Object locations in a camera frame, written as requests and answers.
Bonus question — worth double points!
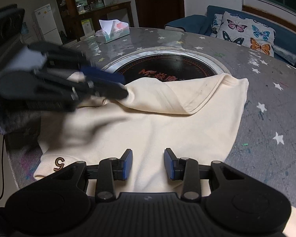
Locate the tissue box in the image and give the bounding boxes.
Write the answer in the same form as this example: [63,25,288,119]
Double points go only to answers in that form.
[95,19,130,44]

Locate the dark wooden door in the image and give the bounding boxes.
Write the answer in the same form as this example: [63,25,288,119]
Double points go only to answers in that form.
[135,0,184,29]

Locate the round black induction cooker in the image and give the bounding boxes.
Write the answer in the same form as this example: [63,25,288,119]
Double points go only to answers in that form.
[103,47,230,84]

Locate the white refrigerator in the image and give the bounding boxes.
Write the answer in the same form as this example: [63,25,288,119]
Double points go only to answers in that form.
[34,4,62,45]

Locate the blue sofa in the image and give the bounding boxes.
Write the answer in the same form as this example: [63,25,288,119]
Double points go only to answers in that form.
[165,5,296,66]

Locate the cream white shirt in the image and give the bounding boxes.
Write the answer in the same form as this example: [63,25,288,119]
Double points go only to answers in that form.
[34,73,296,236]

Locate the butterfly print pillow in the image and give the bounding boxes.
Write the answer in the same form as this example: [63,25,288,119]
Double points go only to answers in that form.
[216,12,276,57]

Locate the dark wooden cabinet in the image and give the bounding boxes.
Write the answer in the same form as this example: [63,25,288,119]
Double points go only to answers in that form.
[56,0,134,43]

